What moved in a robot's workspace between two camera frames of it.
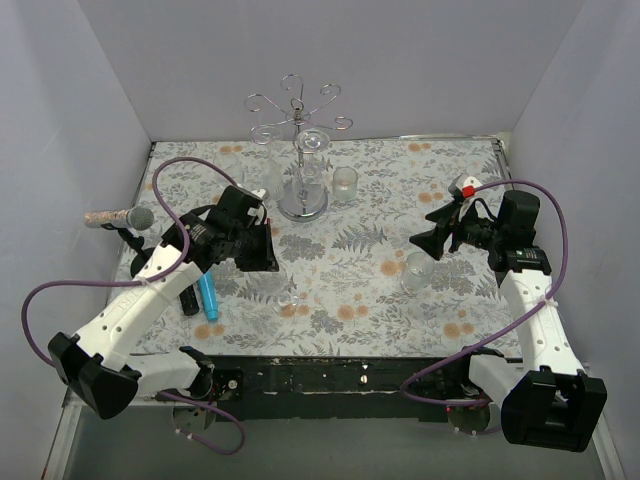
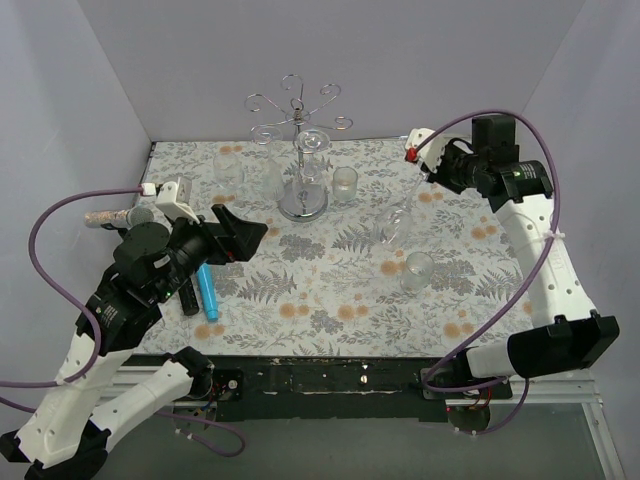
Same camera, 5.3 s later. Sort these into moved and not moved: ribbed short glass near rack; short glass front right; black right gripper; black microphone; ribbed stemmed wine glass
Moved: black right gripper
Not moved: short glass front right; ribbed stemmed wine glass; black microphone; ribbed short glass near rack
